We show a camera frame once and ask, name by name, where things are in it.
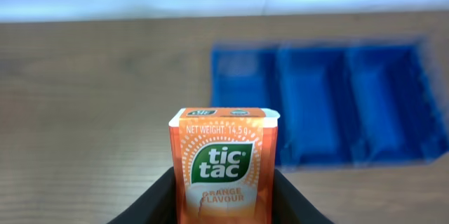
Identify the blue tray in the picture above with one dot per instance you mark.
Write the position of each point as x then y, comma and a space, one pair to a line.
315, 111

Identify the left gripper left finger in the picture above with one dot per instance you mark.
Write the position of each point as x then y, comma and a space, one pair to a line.
154, 206

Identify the orange candy box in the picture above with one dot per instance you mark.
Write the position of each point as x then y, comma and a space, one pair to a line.
224, 161

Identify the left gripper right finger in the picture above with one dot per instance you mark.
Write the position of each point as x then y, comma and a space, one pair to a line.
291, 210

